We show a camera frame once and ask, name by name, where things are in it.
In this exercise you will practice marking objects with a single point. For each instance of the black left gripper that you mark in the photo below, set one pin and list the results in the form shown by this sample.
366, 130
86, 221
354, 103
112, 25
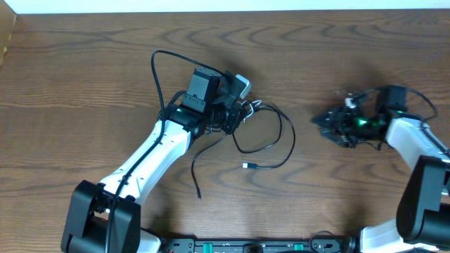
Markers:
231, 118

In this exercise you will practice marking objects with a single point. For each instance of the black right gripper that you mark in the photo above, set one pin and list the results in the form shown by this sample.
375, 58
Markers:
341, 128

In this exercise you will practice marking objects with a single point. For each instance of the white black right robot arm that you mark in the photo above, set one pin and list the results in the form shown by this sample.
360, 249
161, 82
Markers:
422, 219

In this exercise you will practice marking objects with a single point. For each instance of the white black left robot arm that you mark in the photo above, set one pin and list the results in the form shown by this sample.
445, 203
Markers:
106, 217

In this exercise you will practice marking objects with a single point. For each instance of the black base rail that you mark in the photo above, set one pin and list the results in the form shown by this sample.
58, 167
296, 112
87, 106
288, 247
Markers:
316, 244

